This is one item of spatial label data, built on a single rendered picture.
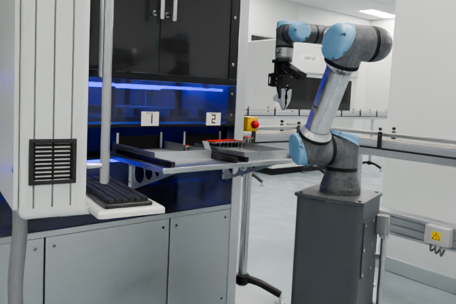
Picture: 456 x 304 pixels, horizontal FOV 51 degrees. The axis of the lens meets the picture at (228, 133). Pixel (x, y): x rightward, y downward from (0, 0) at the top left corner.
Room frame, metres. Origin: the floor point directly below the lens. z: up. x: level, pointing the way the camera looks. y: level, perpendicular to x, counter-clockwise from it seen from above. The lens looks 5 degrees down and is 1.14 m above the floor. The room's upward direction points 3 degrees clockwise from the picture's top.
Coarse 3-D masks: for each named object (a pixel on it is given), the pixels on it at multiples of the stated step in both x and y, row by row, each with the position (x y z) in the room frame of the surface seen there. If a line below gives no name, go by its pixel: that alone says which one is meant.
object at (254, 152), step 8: (200, 144) 2.08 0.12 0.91; (248, 144) 2.22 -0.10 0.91; (224, 152) 1.95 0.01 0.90; (232, 152) 1.91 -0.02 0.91; (240, 152) 1.87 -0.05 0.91; (248, 152) 1.87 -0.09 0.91; (256, 152) 1.89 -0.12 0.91; (264, 152) 1.92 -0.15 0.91; (272, 152) 1.95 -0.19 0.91; (280, 152) 1.98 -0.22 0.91; (288, 152) 2.01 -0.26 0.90; (248, 160) 1.87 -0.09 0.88
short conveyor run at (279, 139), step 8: (280, 120) 2.86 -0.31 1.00; (264, 128) 2.62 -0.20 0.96; (272, 128) 2.66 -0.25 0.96; (280, 128) 2.71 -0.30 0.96; (288, 128) 2.75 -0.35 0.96; (296, 128) 2.77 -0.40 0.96; (256, 136) 2.55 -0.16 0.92; (264, 136) 2.59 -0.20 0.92; (272, 136) 2.63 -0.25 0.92; (280, 136) 2.67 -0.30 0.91; (288, 136) 2.72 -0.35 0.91; (256, 144) 2.56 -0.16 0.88; (264, 144) 2.59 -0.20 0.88; (272, 144) 2.63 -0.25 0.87; (280, 144) 2.68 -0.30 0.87
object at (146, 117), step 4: (144, 112) 1.98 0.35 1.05; (148, 112) 1.99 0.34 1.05; (152, 112) 2.01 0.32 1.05; (156, 112) 2.02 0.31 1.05; (144, 116) 1.98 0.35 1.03; (148, 116) 1.99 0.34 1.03; (156, 116) 2.02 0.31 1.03; (144, 120) 1.98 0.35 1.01; (148, 120) 2.00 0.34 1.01; (156, 120) 2.02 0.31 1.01; (144, 124) 1.98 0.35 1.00; (148, 124) 2.00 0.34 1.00; (152, 124) 2.01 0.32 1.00; (156, 124) 2.02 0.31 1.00
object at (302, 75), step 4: (284, 64) 1.95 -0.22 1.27; (288, 64) 1.96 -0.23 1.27; (292, 64) 1.97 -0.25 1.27; (284, 68) 1.95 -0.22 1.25; (288, 68) 1.93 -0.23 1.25; (292, 68) 1.93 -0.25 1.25; (296, 68) 1.95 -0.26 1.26; (288, 72) 1.93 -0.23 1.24; (292, 72) 1.92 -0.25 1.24; (296, 72) 1.90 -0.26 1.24; (300, 72) 1.90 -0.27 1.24; (292, 76) 1.92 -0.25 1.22; (296, 76) 1.90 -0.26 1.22; (300, 76) 1.89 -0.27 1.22; (304, 76) 1.90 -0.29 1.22; (300, 80) 1.91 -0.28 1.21
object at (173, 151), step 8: (112, 144) 1.98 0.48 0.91; (120, 144) 1.93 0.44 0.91; (168, 144) 2.12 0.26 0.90; (176, 144) 2.07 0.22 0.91; (136, 152) 1.82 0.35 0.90; (144, 152) 1.78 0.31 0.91; (152, 152) 1.73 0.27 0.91; (160, 152) 1.73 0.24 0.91; (168, 152) 1.76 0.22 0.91; (176, 152) 1.78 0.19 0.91; (184, 152) 1.80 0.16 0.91; (192, 152) 1.83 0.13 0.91; (200, 152) 1.85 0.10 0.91; (208, 152) 1.88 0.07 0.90; (176, 160) 1.78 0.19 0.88
